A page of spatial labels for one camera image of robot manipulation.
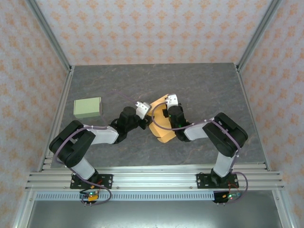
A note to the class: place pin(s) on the orange paper box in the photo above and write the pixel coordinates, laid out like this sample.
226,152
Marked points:
161,133

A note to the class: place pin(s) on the green paper box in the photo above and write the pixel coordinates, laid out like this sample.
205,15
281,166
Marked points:
86,108

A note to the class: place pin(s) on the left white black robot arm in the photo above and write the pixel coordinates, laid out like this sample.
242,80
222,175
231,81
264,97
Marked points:
104,136

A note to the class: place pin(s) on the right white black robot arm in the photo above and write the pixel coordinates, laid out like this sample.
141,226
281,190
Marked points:
194,131

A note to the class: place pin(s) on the circuit board with yellow connector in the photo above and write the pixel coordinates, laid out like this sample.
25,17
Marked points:
91,196

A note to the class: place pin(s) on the grey metal sheet panel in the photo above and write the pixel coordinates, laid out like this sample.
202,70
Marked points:
152,213

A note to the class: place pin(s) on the circuit board with green light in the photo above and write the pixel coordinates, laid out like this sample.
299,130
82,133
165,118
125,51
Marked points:
229,196

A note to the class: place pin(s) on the aluminium mounting rail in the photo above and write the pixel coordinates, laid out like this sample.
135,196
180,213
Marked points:
154,180

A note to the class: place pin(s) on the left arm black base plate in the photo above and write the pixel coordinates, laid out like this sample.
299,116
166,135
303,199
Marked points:
107,180

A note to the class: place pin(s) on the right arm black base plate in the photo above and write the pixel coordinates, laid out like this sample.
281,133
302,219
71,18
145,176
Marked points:
202,180

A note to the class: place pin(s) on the aluminium table side rail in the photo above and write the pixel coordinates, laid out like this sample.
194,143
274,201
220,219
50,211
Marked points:
64,99
247,99

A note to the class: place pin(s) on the aluminium frame post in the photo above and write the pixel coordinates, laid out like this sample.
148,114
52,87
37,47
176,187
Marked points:
257,35
50,35

